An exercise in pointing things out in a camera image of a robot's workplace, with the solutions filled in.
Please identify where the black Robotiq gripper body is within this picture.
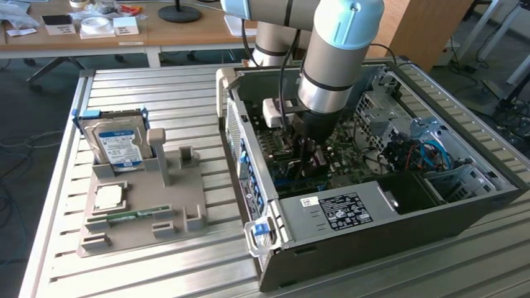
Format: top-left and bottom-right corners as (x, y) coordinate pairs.
(291, 108), (341, 147)

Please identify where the low-profile graphics card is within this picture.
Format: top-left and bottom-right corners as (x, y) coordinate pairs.
(268, 155), (332, 187)

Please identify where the green motherboard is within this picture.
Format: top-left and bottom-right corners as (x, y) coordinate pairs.
(247, 113), (392, 199)

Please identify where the perforated metal drive cage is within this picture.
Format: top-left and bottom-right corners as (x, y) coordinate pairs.
(353, 90), (417, 164)

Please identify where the grey power supply unit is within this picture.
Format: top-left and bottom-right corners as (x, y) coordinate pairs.
(277, 181), (399, 251)

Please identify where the blue case release latch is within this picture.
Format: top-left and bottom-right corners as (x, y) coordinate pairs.
(252, 223), (269, 246)

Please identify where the black open PC case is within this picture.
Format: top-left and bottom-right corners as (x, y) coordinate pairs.
(217, 60), (530, 292)

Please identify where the metal disk bay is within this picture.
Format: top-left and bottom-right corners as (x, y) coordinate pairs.
(421, 164), (498, 202)

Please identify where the stack of white papers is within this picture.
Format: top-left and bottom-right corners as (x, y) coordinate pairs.
(222, 15), (259, 38)

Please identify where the wooden cabinet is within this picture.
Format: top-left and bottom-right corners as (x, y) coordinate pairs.
(367, 0), (475, 72)

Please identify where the grey plastic parts rack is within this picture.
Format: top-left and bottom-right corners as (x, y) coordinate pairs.
(76, 127), (210, 260)

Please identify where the hard disk with blue label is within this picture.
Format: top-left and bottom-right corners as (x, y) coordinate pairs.
(77, 116), (152, 173)

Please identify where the green RAM stick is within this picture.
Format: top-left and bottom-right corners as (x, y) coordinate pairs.
(86, 206), (170, 224)

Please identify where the silver CPU chip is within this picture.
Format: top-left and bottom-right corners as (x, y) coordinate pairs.
(93, 186), (124, 212)

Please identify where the black round lamp base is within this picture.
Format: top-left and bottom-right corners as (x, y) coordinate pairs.
(157, 0), (202, 24)

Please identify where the plain white box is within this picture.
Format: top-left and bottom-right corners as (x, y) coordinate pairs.
(112, 16), (140, 37)

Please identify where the orange small item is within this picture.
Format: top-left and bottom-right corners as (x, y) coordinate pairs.
(117, 4), (144, 16)

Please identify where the flat white box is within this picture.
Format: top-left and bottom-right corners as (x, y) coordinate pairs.
(78, 26), (116, 40)

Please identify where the wide white tape roll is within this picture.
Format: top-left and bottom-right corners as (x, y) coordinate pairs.
(81, 17), (112, 32)

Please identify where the wooden desk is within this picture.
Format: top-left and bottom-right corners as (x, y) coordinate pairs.
(0, 0), (260, 68)

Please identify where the white box with black top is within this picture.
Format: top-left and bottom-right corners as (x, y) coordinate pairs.
(40, 14), (77, 35)

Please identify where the white paper tag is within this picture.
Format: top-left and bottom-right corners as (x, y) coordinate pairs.
(5, 27), (38, 37)

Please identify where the clear plastic bag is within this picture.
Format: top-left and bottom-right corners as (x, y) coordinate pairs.
(0, 0), (40, 29)

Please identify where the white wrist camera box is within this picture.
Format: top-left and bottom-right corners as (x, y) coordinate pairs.
(261, 97), (297, 129)

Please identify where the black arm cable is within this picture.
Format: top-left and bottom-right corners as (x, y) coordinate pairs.
(241, 18), (303, 125)

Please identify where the blue wire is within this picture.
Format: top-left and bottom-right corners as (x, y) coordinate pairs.
(419, 140), (452, 171)

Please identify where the blue disk carrier frame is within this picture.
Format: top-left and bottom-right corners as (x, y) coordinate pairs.
(69, 105), (149, 131)

